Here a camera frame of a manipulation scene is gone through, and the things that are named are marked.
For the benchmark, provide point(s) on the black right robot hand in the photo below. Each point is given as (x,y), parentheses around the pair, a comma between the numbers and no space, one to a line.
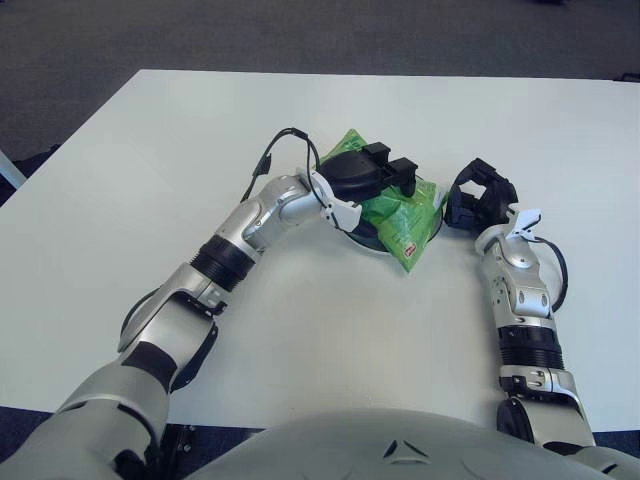
(492,197)

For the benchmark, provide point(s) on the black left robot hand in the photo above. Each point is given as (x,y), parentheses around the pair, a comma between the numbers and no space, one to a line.
(355,175)

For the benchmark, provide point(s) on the green snack bag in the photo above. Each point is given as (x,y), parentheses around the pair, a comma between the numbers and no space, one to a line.
(405,225)

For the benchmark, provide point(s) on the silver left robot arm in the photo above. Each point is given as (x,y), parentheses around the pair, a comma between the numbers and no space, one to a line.
(200,300)

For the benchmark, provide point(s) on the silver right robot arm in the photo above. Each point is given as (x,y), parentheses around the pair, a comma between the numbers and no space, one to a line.
(525,310)

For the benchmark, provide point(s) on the white plate with black rim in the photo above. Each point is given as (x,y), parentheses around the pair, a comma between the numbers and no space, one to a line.
(369,244)

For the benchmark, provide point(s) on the grey robot torso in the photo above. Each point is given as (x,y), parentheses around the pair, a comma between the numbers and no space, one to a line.
(400,445)

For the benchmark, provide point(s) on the white slanted bar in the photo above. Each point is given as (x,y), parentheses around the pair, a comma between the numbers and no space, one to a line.
(10,170)

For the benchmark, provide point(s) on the black table leg frame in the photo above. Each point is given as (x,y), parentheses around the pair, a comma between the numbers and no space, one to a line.
(180,440)

